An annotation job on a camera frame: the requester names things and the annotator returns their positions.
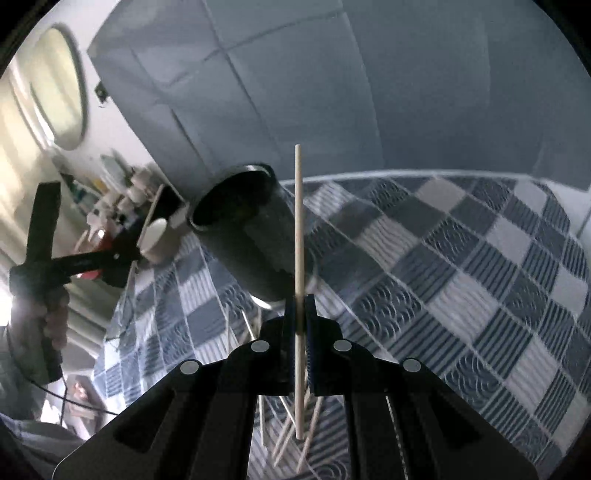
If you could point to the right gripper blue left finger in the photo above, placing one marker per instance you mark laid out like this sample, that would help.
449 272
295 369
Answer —
289 340

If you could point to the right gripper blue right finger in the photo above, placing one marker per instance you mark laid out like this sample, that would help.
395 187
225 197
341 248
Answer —
310 313

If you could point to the person's left hand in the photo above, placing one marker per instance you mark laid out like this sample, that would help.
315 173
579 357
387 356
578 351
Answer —
55 327

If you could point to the beige ceramic mug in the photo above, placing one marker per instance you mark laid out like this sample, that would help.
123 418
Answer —
159 243

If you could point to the dark cylindrical utensil holder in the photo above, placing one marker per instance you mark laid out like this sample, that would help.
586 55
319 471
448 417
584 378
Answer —
245 221

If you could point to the blue patterned tablecloth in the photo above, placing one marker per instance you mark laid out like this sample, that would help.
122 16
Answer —
481 279

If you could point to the grey fabric backdrop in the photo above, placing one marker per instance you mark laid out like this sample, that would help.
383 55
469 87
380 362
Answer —
360 85

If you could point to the oval wall mirror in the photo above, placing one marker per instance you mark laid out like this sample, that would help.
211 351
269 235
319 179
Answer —
57 86

